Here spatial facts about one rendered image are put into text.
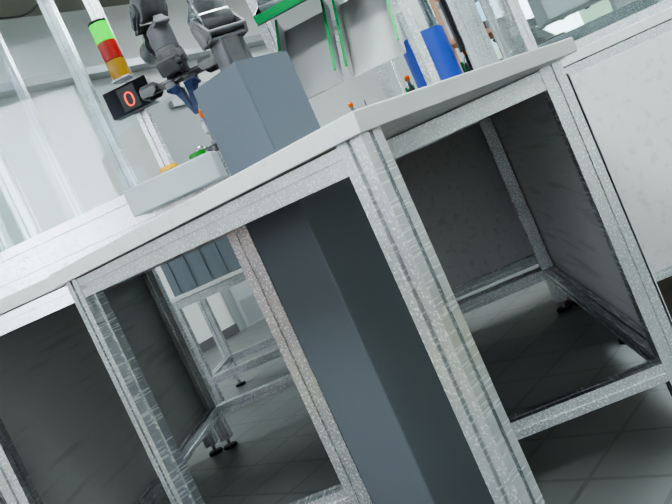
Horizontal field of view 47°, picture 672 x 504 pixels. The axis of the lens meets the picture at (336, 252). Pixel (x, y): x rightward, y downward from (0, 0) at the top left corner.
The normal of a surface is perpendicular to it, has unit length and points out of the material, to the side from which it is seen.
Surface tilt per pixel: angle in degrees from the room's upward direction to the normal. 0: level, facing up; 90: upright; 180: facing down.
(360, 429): 90
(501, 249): 90
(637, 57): 90
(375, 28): 45
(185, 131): 90
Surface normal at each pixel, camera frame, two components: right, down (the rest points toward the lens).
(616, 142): -0.08, 0.12
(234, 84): -0.61, 0.33
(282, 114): 0.68, -0.25
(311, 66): -0.46, -0.51
